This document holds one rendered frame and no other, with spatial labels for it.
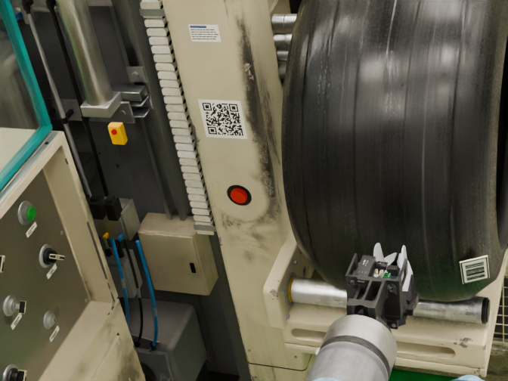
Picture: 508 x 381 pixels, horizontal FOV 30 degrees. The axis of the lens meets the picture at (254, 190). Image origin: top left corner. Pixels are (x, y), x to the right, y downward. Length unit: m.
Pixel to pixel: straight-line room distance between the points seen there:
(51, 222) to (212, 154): 0.30
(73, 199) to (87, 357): 0.28
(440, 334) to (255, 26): 0.60
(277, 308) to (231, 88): 0.39
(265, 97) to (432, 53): 0.38
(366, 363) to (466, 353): 0.55
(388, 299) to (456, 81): 0.30
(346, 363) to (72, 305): 0.74
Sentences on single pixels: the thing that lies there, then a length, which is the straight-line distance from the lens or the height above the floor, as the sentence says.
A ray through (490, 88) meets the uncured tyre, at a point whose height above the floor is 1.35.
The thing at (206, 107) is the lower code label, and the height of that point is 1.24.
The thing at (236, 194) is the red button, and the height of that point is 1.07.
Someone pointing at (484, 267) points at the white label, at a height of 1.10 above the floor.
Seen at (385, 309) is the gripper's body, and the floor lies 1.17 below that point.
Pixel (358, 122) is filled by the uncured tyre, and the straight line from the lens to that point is 1.30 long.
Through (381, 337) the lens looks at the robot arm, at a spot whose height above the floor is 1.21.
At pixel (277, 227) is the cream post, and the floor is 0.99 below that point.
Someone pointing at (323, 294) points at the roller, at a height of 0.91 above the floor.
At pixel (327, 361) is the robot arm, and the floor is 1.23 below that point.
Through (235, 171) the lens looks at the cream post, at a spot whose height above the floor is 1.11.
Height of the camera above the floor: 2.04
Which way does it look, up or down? 36 degrees down
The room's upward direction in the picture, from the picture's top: 11 degrees counter-clockwise
